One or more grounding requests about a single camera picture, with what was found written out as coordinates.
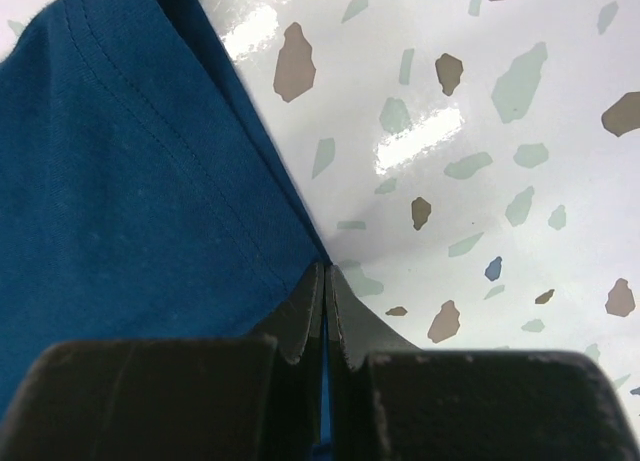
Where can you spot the navy blue printed t-shirt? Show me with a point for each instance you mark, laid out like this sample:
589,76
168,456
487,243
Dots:
141,196

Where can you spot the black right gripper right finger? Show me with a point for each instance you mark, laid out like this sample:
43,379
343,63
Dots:
391,400

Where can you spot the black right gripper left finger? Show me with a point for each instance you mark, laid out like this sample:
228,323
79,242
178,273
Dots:
255,397

